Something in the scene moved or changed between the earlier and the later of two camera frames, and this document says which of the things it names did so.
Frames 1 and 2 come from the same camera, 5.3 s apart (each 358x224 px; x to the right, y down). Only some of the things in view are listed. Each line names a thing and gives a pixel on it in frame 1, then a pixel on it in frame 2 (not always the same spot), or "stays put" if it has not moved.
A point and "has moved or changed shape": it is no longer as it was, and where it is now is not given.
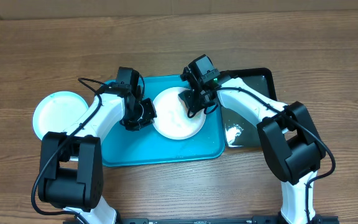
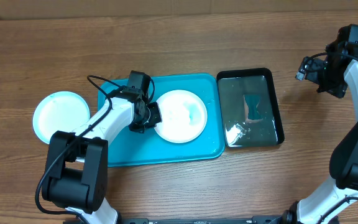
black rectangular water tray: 241,130 stays put
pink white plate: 172,121 stays put
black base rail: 260,220 stays put
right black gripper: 191,99 -> 309,72
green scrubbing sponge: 183,104 has moved or changed shape
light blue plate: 56,111 stays put
